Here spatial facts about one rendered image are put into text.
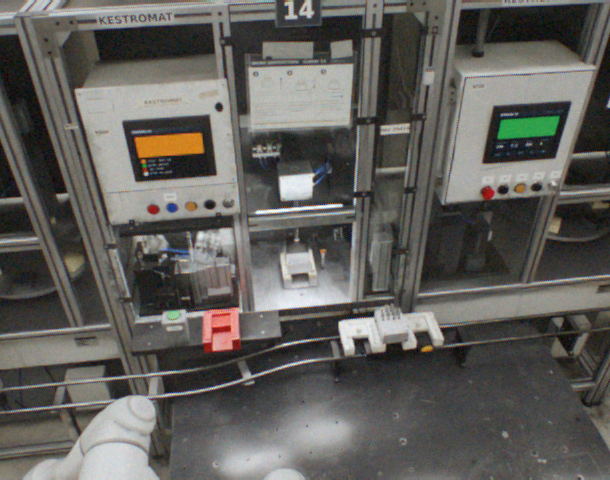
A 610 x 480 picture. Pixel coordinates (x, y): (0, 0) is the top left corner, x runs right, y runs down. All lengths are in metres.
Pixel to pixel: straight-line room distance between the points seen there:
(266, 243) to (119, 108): 1.04
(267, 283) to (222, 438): 0.62
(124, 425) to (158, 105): 0.87
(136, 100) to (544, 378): 1.77
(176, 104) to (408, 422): 1.34
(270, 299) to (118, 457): 1.12
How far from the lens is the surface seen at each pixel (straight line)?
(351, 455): 2.06
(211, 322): 2.08
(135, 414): 1.30
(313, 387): 2.21
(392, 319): 2.12
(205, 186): 1.80
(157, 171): 1.76
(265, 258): 2.40
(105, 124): 1.73
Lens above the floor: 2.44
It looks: 38 degrees down
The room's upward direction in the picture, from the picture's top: 1 degrees counter-clockwise
